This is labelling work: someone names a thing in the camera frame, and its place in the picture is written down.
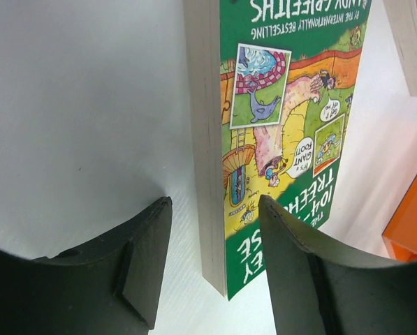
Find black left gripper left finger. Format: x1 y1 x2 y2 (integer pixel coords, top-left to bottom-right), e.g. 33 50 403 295
0 197 173 334

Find orange wooden shelf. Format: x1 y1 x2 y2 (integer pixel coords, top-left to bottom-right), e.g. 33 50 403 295
382 175 417 262

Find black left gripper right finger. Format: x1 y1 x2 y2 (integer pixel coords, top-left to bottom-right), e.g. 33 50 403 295
258 195 417 334

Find orange green treehouse book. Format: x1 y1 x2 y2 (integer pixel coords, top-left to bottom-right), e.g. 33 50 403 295
383 1 417 97

